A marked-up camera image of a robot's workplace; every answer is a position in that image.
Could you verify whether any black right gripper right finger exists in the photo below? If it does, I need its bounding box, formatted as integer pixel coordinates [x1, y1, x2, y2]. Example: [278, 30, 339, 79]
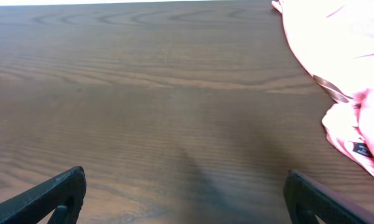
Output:
[283, 170, 374, 224]

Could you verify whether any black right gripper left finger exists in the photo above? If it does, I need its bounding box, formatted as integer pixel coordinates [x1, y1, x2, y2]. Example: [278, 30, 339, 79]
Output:
[0, 166, 86, 224]

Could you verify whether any pink cloth garment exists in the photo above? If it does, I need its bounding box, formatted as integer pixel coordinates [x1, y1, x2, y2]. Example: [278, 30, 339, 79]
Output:
[271, 0, 374, 177]

